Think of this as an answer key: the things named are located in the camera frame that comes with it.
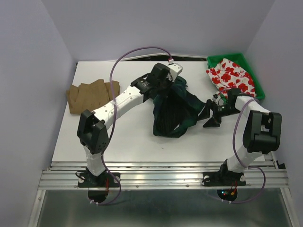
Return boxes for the folded tan skirt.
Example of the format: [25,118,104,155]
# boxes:
[66,79,120,115]

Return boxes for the red floral white skirt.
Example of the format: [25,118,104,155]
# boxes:
[206,58,257,97]

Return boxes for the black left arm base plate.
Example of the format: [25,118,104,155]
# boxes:
[75,171,119,188]

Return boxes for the dark green plaid skirt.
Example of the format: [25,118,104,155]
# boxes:
[153,76,205,138]

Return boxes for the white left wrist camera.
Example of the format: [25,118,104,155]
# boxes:
[168,63,183,80]

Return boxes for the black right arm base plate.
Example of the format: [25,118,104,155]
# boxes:
[201,171,246,187]

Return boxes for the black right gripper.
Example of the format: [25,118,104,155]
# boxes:
[195,98,241,127]

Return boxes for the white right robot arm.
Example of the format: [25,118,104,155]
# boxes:
[198,88,282,186]

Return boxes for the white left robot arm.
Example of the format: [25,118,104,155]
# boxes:
[77,63,183,186]

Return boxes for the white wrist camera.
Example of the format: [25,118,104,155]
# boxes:
[168,63,183,80]
[213,94,227,106]

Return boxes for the green plastic tray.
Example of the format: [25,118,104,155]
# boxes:
[207,53,266,100]

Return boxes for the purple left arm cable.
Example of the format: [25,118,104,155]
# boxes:
[89,46,174,206]

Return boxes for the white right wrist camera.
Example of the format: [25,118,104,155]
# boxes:
[213,94,227,106]

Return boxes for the aluminium rail frame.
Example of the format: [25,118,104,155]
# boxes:
[28,154,300,227]

